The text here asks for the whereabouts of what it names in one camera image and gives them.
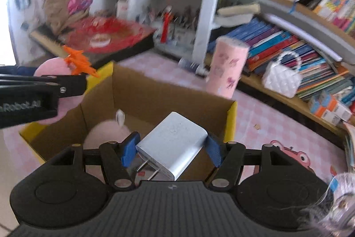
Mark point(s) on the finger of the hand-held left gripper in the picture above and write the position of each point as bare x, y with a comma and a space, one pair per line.
66, 85

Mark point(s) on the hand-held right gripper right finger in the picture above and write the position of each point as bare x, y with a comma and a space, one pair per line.
214, 151

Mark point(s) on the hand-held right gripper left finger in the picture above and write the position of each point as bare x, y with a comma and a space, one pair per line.
129, 151

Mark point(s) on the orange toy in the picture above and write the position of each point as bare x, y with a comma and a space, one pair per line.
79, 62

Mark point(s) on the pink plush pig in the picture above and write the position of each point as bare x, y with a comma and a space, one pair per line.
105, 131

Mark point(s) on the white charger plug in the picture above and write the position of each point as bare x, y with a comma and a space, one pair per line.
174, 142

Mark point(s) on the yellow cardboard box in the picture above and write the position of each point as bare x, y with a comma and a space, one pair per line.
166, 98

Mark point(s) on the pink rounded object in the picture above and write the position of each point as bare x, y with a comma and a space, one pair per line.
52, 67

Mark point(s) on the brown paper bag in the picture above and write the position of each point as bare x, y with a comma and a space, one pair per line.
61, 9

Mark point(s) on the red paper sheet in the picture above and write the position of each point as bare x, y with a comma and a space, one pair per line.
124, 31

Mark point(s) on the pink cylinder container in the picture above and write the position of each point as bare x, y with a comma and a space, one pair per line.
226, 67

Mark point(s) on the dark blue tube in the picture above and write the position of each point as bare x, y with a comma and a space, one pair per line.
191, 66

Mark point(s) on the white bottle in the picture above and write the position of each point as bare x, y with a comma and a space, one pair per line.
122, 9

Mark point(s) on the red tassel ornament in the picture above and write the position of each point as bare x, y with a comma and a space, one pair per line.
166, 28

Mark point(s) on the row of colourful books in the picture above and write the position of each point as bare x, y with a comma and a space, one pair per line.
305, 67

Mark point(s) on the pen holders with pens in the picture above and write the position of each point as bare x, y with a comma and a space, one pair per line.
180, 28

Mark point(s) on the blurry pale fuzzy object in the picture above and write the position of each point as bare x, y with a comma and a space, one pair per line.
341, 203

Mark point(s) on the beige lying book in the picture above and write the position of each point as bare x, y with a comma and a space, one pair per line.
238, 9

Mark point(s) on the white bookshelf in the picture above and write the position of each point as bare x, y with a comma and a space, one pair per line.
205, 3

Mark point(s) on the white flat bar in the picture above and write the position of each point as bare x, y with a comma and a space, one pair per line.
305, 34

